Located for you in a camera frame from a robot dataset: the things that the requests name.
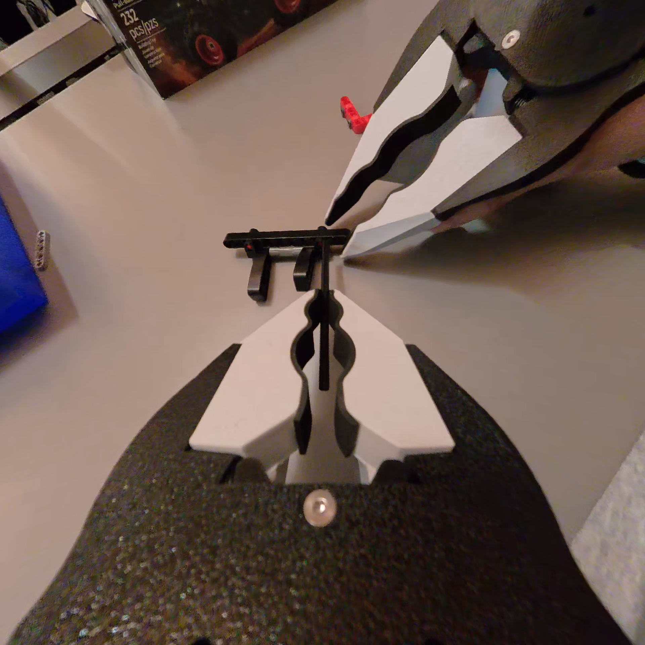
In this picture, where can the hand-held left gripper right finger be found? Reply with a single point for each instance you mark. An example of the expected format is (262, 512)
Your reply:
(398, 398)

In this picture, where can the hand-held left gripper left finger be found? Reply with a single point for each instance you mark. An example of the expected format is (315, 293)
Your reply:
(252, 398)

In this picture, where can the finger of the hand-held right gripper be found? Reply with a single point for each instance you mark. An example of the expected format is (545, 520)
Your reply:
(408, 101)
(453, 166)

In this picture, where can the black lego axle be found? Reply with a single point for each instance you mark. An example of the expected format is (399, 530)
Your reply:
(325, 352)

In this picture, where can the black lego assembly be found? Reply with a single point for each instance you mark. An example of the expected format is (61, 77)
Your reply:
(282, 237)

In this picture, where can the red angled lego beam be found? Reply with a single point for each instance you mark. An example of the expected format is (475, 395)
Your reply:
(350, 113)

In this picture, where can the black lego set box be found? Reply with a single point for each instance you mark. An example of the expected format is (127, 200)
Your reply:
(201, 45)

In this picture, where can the grey lego beam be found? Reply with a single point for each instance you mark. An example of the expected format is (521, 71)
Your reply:
(42, 249)

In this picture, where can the person's right hand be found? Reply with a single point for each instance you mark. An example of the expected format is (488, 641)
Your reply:
(554, 181)

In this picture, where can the blue plastic bin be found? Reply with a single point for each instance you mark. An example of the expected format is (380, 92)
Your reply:
(20, 272)

